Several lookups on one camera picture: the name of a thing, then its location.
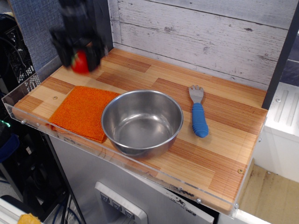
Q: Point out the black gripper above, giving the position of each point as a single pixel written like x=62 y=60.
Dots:
x=77 y=32

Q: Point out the red toy strawberry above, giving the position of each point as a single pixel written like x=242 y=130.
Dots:
x=79 y=62

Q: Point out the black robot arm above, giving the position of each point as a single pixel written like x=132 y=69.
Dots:
x=74 y=4

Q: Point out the stainless steel pot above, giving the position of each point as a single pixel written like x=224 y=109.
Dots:
x=142 y=123

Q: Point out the orange knitted cloth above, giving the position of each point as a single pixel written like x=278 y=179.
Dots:
x=81 y=112

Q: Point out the black perforated crate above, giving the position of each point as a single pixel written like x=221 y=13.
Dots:
x=16 y=67

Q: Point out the clear acrylic table guard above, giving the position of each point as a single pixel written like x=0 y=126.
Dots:
x=208 y=171

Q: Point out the grey button panel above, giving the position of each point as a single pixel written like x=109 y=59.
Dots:
x=130 y=212

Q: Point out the white ribbed box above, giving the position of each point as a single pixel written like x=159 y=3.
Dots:
x=283 y=115

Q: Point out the blue handled metal fork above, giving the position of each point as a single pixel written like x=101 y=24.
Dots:
x=199 y=125

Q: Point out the dark grey right post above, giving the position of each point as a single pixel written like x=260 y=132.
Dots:
x=286 y=49

